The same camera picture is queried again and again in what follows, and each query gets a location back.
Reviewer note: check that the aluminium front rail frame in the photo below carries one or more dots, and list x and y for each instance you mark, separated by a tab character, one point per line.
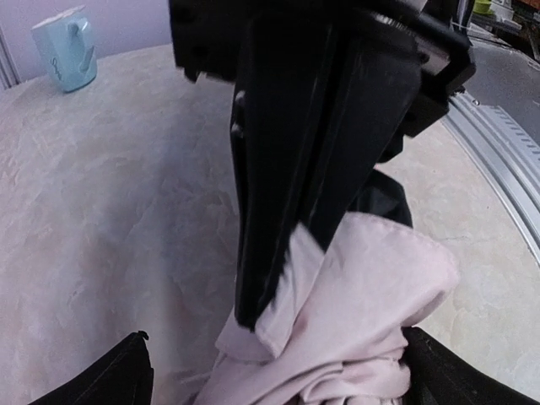
507	157

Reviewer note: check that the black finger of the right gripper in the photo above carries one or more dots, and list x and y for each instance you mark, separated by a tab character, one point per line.
280	88

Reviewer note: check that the pink and black folding umbrella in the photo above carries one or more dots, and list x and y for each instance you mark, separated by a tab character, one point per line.
333	332

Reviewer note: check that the light blue paper cup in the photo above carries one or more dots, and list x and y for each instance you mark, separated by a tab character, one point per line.
66	45

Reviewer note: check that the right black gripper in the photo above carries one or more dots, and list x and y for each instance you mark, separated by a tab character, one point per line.
402	61

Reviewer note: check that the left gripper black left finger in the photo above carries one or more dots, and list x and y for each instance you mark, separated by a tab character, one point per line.
123	375

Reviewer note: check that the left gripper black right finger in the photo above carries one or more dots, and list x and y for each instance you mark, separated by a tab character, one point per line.
440	377

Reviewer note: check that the left aluminium corner post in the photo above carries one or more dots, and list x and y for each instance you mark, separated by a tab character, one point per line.
8	70

